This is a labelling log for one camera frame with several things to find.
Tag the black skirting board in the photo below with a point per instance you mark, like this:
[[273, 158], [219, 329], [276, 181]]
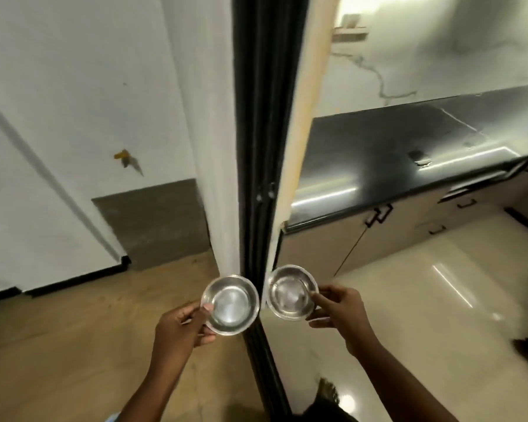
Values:
[[70, 281]]

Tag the person's right thumb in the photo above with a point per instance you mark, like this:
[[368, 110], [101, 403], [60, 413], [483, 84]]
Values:
[[326, 298]]

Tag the person's left forearm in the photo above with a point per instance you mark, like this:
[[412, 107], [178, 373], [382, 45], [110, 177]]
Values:
[[152, 391]]

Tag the person's right hand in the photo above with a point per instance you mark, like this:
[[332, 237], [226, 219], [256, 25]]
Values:
[[347, 316]]

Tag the yellow wall plug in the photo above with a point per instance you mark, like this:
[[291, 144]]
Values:
[[124, 156]]

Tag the cream wooden door jamb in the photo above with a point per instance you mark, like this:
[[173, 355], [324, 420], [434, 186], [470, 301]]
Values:
[[310, 92]]

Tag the small dark countertop object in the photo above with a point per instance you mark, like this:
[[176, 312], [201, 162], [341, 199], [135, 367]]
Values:
[[419, 158]]

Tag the person's left hand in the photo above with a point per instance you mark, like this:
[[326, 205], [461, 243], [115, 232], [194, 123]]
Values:
[[176, 336]]

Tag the small wall shelf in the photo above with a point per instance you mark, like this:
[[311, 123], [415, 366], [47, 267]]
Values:
[[351, 32]]

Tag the person's left thumb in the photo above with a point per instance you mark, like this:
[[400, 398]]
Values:
[[199, 312]]

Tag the person's right forearm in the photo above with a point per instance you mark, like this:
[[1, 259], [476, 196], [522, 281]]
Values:
[[400, 382]]

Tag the steel bowl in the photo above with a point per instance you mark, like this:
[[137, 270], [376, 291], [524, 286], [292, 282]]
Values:
[[231, 305], [290, 292]]

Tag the person's foot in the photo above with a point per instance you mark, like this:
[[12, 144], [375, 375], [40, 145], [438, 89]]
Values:
[[327, 390]]

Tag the black sliding door frame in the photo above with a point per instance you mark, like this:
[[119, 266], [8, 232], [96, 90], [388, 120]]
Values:
[[257, 127]]

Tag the person's dark shorts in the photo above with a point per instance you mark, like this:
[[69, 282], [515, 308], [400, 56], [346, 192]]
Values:
[[323, 413]]

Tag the beige kitchen base cabinet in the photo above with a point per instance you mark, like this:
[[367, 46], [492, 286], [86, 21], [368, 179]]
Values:
[[400, 232]]

